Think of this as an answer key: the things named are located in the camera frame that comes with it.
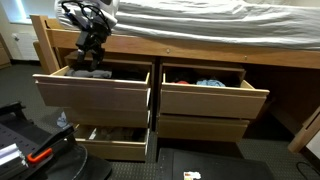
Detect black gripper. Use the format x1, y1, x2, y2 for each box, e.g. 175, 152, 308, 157
75, 19, 110, 72

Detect wooden drawer with grey clothes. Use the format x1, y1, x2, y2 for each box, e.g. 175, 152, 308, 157
32, 65, 152, 112

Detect three-drawer wooden chest carcass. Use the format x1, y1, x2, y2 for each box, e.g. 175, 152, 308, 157
63, 49, 158, 134

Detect wooden drawer with dark clothes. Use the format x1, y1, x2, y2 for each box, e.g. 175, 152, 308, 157
63, 107, 150, 129

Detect wooden drawer with white clothes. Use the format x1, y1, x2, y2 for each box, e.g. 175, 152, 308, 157
73, 124, 150, 162

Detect two-drawer wooden chest carcass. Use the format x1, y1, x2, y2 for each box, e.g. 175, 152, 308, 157
155, 59, 249, 141

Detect wooden drawer with blue cloth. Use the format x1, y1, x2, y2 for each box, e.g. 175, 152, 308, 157
159, 71, 270, 120

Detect closed wooden drawer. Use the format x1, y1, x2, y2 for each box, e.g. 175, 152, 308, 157
157, 114, 250, 143

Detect folded grey clothes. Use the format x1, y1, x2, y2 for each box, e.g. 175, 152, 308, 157
64, 68, 113, 80

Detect white radiator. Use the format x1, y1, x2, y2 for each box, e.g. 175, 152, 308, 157
11, 32, 40, 62

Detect pale blue crumpled cloth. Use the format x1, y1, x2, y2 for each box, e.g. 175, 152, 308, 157
55, 111, 69, 129

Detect mattress with grey sheet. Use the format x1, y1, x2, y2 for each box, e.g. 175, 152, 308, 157
54, 0, 320, 51

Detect silver aluminium extrusion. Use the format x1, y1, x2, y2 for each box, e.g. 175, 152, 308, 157
0, 143, 28, 168

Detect white sticker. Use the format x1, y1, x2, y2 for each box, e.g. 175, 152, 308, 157
183, 171, 202, 180

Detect black box with white sticker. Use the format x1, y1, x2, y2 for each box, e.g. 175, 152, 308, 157
154, 147, 276, 180

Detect wooden desk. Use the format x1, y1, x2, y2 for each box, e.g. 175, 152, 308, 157
288, 106, 320, 154

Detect black clamp with orange handle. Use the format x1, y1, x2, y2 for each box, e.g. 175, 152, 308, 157
26, 123, 78, 164

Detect wooden bed frame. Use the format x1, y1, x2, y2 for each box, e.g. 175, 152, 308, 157
29, 14, 320, 103

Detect black floor cable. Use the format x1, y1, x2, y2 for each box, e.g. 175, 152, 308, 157
296, 161, 320, 180

